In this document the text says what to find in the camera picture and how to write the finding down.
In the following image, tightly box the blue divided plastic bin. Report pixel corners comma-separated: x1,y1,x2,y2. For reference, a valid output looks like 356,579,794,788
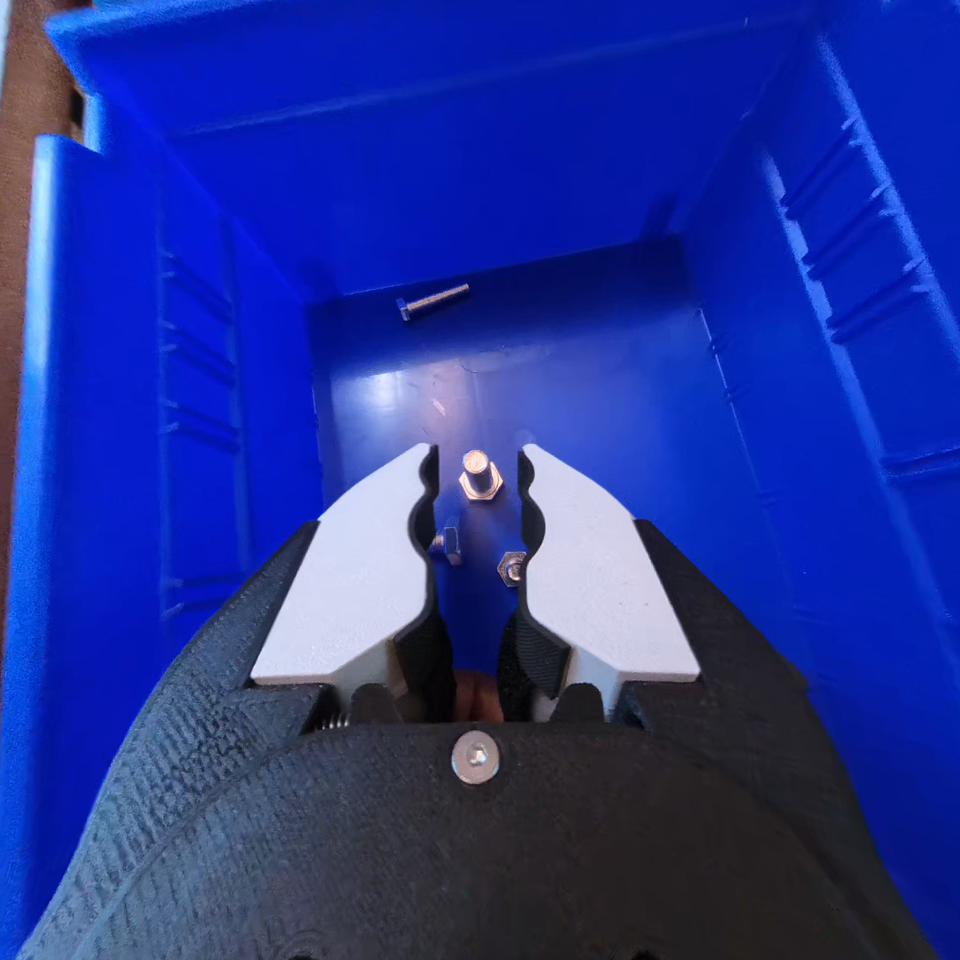
0,0,960,960

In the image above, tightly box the thin steel bolt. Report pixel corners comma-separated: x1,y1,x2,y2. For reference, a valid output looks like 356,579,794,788
398,282,471,321

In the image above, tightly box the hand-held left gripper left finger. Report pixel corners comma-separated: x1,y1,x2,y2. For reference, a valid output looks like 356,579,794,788
251,443,442,690

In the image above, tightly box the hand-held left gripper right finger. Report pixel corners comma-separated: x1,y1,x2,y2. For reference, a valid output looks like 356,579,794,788
516,444,702,711

